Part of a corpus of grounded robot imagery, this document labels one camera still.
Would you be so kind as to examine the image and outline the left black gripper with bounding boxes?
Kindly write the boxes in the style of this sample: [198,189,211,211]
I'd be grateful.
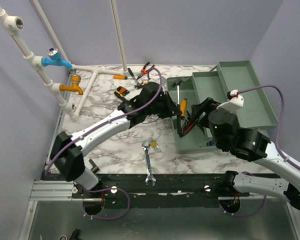
[145,91,181,120]

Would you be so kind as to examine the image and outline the yellow handle tool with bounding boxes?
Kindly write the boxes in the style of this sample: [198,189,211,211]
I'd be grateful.
[180,98,187,119]

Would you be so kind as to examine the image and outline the claw hammer black handle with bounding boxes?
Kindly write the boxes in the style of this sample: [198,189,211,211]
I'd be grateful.
[172,79,186,138]

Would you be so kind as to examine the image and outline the red black utility knife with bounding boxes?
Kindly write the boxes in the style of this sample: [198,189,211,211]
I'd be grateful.
[180,120,197,137]

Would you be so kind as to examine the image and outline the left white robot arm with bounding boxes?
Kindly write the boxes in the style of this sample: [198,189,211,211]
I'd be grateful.
[50,82,182,198]

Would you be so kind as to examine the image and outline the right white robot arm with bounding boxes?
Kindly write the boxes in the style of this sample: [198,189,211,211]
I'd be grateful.
[191,95,300,210]

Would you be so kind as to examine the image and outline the yellow hex key set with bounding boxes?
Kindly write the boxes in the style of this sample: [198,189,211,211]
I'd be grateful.
[149,140,160,151]

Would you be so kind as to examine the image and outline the orange black long-nose pliers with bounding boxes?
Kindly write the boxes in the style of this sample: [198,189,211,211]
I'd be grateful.
[137,61,155,80]

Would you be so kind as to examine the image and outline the silver open-end wrench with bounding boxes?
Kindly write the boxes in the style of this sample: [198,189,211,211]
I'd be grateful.
[141,142,156,187]

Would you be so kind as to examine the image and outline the yellow black screwdriver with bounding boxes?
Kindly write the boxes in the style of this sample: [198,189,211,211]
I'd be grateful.
[114,91,127,101]

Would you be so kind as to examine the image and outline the silver socket bar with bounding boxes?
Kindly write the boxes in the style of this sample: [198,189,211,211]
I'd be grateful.
[88,159,100,174]

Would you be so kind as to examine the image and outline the orange plastic tap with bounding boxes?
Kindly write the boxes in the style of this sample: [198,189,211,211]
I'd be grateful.
[59,75,84,96]

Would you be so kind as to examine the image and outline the blue plastic tap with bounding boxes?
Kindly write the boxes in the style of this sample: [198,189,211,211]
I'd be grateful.
[41,47,73,70]

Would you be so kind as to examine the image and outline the white pvc pipe assembly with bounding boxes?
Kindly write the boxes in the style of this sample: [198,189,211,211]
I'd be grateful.
[0,0,128,122]

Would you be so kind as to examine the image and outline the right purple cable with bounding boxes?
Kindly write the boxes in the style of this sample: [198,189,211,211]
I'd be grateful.
[218,85,300,218]

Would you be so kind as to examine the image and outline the purple cable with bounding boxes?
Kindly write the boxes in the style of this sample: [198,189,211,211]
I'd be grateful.
[44,67,163,221]
[218,85,300,218]

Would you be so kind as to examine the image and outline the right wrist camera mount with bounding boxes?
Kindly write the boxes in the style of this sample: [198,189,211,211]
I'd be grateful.
[216,89,244,113]

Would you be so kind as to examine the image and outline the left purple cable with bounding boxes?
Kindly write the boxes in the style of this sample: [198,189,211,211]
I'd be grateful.
[44,67,163,221]

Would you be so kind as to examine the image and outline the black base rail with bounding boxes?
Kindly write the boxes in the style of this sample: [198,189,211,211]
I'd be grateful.
[39,171,266,210]

